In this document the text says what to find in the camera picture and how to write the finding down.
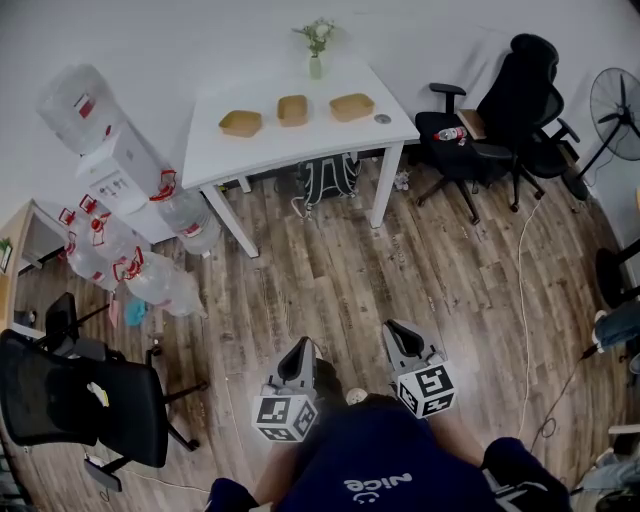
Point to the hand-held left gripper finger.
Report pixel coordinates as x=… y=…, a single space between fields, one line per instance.
x=282 y=372
x=307 y=370

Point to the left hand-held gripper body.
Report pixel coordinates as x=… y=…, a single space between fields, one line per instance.
x=272 y=415

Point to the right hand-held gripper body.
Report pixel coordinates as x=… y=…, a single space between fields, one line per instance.
x=430 y=390

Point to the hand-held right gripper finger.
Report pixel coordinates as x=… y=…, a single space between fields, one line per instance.
x=422 y=347
x=397 y=357

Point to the yellow tray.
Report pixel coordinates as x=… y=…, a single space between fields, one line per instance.
x=351 y=106
x=293 y=110
x=241 y=124

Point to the person's left forearm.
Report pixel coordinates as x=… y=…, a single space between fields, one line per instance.
x=280 y=470

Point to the person's right forearm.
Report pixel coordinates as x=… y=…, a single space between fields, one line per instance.
x=457 y=437

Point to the person's black trousers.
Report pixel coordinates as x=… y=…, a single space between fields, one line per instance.
x=327 y=380

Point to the person's white shoe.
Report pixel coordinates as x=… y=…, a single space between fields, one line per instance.
x=356 y=396

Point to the person's navy shirt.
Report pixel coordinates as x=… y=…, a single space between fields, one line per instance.
x=370 y=450

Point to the teal cloth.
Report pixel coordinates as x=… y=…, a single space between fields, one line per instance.
x=135 y=312

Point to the white table leg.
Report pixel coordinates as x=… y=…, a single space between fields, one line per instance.
x=389 y=185
x=230 y=220
x=244 y=184

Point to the white crumpled paper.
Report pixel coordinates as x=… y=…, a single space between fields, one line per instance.
x=401 y=180

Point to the black mesh office chair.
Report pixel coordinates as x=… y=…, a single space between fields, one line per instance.
x=100 y=410

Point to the pink flat object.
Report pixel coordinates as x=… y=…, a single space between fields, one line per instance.
x=114 y=310

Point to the black backpack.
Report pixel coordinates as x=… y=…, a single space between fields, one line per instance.
x=327 y=180

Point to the black round stand base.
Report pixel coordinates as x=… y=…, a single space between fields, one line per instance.
x=612 y=280

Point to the red label water bottle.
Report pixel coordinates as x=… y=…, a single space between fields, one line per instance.
x=450 y=134

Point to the black folding chair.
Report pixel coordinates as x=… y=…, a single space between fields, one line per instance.
x=62 y=320

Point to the brown cardboard box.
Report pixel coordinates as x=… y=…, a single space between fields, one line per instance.
x=472 y=122

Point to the white water dispenser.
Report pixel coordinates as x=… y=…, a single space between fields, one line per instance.
x=130 y=165

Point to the black ergonomic office chair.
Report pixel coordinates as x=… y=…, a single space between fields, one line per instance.
x=520 y=100

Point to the pale green vase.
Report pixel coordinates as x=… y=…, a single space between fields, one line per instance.
x=315 y=69

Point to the light wooden desk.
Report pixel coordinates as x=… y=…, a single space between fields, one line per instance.
x=15 y=225

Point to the black standing fan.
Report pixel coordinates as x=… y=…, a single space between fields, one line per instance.
x=620 y=107

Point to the white flower bouquet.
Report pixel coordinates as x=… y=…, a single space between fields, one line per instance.
x=317 y=35

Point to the small black picture frame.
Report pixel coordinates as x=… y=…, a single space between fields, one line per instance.
x=5 y=257

